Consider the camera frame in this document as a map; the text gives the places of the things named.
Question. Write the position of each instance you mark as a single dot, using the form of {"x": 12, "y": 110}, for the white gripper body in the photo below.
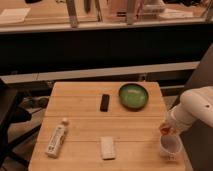
{"x": 178, "y": 119}

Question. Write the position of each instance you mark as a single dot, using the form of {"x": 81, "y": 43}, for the red pepper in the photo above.
{"x": 165, "y": 131}

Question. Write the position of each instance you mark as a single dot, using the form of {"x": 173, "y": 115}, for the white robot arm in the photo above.
{"x": 194, "y": 104}

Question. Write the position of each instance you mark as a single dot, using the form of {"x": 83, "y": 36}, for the white ceramic cup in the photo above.
{"x": 170, "y": 146}

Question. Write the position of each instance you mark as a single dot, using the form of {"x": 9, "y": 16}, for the dark chair at right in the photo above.
{"x": 198, "y": 139}

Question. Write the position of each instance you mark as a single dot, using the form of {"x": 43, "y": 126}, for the green bowl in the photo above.
{"x": 133, "y": 96}

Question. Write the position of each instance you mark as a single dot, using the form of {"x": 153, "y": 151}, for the black rectangular block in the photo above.
{"x": 104, "y": 102}

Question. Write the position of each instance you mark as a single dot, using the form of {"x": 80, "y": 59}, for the white sponge block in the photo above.
{"x": 107, "y": 148}

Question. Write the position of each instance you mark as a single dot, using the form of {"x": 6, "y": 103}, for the wooden table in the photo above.
{"x": 136, "y": 134}

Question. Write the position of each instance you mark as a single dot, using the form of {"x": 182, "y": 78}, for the white bottle with label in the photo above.
{"x": 57, "y": 138}

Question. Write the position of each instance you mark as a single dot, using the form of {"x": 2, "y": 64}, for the white paper sheet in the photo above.
{"x": 9, "y": 16}

